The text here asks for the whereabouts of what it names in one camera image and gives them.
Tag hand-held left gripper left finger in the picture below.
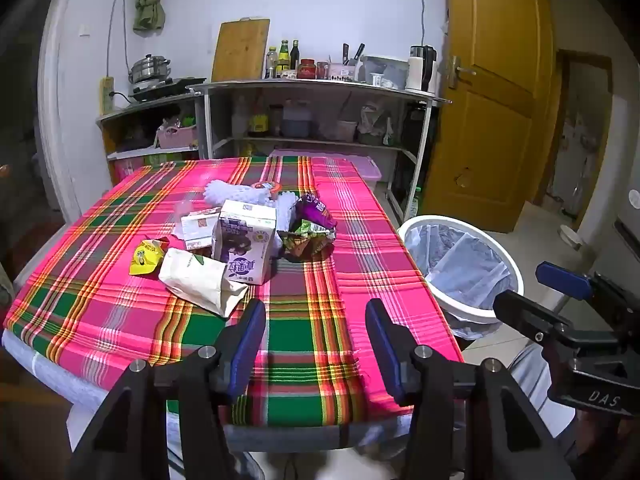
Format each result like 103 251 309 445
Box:
67 299 268 480

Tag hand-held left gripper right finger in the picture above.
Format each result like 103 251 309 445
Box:
365 299 576 480

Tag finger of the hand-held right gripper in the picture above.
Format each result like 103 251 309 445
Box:
492 290 581 356
536 261 640 330

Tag white round waste bin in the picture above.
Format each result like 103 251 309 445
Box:
397 215 523 326

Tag beige paper food bag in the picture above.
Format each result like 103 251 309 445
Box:
159 247 249 318

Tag translucent plastic bin liner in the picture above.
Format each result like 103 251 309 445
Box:
402 222 516 341

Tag purple milk carton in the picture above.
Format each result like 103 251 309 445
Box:
211 199 277 286

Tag green snack packet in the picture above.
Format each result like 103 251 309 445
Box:
276 220 337 262

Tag small white pink carton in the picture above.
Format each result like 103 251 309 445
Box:
172 209 222 252

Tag yellow snack packet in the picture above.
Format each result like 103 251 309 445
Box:
129 237 166 277

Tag purple snack packet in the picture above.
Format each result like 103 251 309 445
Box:
292 192 337 231

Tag white floor bowl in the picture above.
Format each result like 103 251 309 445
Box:
557 224 586 251

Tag pink plaid tablecloth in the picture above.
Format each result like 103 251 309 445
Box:
2 156 466 426

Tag wooden door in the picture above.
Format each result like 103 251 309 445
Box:
422 0 556 233

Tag pink lid storage box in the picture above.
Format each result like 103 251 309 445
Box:
270 149 383 193

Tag white table under sheet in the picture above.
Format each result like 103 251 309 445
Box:
1 329 176 466

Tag pink plastic basket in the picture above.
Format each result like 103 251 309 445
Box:
156 124 198 150

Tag yellow label bottle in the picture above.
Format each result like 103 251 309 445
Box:
248 105 268 136

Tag clear plastic jug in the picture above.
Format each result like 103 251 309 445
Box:
232 97 250 136

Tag gray plastic jug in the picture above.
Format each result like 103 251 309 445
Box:
280 100 315 138

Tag crumpled plastic bags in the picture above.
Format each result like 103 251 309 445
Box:
357 102 393 146

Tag white black electric kettle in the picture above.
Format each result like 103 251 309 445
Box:
405 45 439 93

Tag small wooden shelf unit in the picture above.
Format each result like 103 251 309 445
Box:
96 91 201 186

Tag gray metal shelf unit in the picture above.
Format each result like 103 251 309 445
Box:
190 79 453 223

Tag black induction stove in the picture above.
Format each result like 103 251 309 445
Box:
129 76 207 101

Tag gray plastic container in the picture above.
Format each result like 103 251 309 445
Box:
360 55 410 90

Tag wooden cutting board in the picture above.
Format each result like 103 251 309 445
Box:
211 18 271 82

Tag steel cooking pot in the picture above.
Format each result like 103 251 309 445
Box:
129 54 172 85

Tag dark table frame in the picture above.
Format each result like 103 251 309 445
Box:
222 422 416 453

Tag metal door handle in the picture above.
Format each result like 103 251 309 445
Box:
446 55 477 90

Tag white wall cable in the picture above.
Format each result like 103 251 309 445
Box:
106 0 128 81

